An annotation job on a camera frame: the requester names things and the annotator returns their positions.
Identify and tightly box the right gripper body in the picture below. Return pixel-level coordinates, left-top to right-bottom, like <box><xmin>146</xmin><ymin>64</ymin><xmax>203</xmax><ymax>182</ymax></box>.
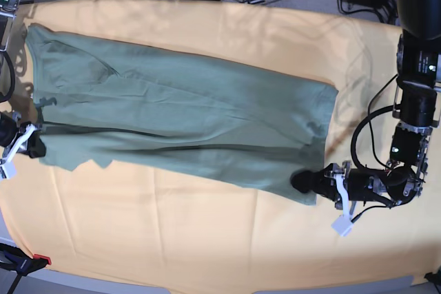
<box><xmin>1</xmin><ymin>112</ymin><xmax>34</xmax><ymax>156</ymax></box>

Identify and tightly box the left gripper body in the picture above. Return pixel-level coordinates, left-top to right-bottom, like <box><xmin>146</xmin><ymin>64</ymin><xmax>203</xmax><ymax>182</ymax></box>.
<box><xmin>325</xmin><ymin>161</ymin><xmax>389</xmax><ymax>210</ymax></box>

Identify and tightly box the green T-shirt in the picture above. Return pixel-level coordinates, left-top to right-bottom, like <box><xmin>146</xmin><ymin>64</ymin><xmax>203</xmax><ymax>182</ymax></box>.
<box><xmin>25</xmin><ymin>24</ymin><xmax>338</xmax><ymax>204</ymax></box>

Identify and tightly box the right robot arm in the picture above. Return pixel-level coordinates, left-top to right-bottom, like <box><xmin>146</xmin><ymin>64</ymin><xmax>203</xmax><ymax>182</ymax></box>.
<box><xmin>1</xmin><ymin>0</ymin><xmax>46</xmax><ymax>166</ymax></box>

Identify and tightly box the orange table cloth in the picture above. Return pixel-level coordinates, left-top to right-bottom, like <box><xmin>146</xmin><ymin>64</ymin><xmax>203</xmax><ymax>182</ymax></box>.
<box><xmin>1</xmin><ymin>0</ymin><xmax>440</xmax><ymax>293</ymax></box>

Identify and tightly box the black red table clamp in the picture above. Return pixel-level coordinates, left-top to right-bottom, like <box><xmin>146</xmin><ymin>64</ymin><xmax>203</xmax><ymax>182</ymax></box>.
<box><xmin>1</xmin><ymin>243</ymin><xmax>52</xmax><ymax>294</ymax></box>

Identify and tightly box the black corner clamp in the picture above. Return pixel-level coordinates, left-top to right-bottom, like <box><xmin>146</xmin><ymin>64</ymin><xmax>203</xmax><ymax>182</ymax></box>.
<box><xmin>424</xmin><ymin>270</ymin><xmax>441</xmax><ymax>286</ymax></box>

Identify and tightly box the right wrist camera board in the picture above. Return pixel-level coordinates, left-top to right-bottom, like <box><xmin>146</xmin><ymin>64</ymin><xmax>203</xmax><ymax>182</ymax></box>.
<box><xmin>0</xmin><ymin>160</ymin><xmax>17</xmax><ymax>180</ymax></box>

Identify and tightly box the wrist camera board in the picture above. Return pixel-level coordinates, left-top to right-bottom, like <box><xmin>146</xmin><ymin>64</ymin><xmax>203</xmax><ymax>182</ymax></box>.
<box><xmin>331</xmin><ymin>215</ymin><xmax>353</xmax><ymax>237</ymax></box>
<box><xmin>0</xmin><ymin>160</ymin><xmax>17</xmax><ymax>180</ymax></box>

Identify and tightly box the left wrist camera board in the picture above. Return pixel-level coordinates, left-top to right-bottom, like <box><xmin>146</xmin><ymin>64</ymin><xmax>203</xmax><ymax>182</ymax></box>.
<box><xmin>331</xmin><ymin>215</ymin><xmax>353</xmax><ymax>237</ymax></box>

